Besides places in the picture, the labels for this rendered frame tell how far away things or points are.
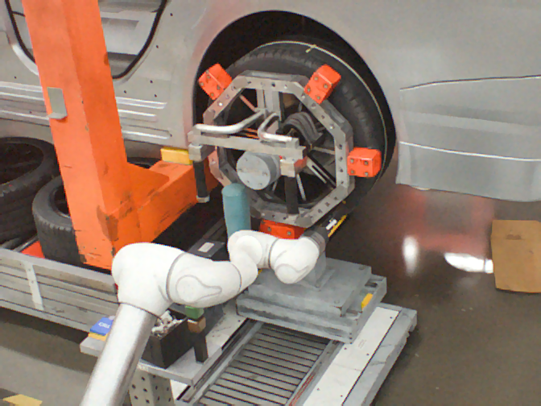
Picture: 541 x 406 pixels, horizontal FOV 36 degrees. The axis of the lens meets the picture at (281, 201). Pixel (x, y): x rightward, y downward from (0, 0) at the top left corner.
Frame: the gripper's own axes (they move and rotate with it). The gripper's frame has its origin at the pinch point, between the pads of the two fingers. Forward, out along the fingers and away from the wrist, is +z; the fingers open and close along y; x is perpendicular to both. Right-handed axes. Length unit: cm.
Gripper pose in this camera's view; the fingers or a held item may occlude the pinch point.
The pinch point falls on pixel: (339, 212)
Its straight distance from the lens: 284.8
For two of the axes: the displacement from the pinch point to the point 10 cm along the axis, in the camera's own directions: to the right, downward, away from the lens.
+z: 4.6, -4.5, 7.6
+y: 5.7, -5.1, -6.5
